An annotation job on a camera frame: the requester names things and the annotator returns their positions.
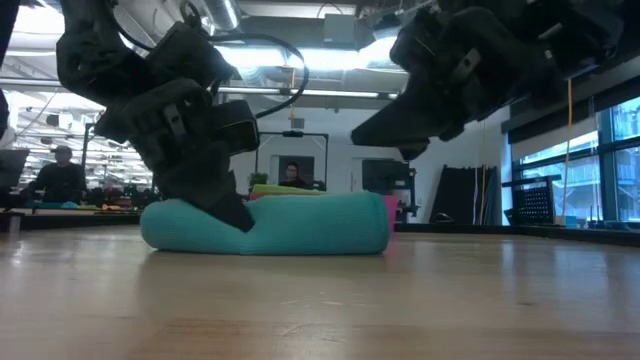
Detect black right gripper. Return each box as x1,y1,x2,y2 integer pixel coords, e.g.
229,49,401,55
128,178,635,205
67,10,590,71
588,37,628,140
349,4,564,162

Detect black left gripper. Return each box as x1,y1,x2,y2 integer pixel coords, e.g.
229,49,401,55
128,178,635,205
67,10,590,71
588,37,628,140
94,77,257,234

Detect green microfiber towel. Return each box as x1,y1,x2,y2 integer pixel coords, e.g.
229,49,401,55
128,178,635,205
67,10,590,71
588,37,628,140
252,183,324,196

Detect blue microfiber towel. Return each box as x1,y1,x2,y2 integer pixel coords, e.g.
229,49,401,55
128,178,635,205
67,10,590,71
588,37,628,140
139,191,392,257

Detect red plastic basket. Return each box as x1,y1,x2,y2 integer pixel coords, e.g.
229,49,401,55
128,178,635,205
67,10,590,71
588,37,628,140
248,192,400,234

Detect black equipment cart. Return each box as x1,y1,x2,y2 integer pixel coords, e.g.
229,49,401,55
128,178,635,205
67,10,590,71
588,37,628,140
361,158,419,217

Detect dark folded panels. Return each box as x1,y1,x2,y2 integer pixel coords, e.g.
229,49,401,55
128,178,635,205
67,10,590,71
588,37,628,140
430,164,502,225

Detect person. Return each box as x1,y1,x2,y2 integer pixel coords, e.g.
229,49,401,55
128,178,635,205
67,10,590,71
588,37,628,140
27,144,89,204
277,160,312,190

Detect black perforated rack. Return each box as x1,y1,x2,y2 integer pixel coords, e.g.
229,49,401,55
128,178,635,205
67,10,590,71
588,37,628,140
502,174,564,226

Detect black background monitor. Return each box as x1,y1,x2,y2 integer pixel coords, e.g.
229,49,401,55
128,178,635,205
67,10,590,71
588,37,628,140
0,148,31,190

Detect black background rig frame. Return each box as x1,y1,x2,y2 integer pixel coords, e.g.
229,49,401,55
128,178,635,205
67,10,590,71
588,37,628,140
254,130,330,194
79,122,101,171

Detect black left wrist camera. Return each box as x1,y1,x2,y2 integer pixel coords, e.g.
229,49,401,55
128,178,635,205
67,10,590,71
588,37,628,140
147,20,261,156

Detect black left camera cable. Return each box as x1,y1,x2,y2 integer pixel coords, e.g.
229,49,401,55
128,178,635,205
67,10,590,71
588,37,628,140
114,0,311,120

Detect black aluminium table frame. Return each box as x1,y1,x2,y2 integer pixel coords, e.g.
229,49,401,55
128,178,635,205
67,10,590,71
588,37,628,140
0,212,640,247

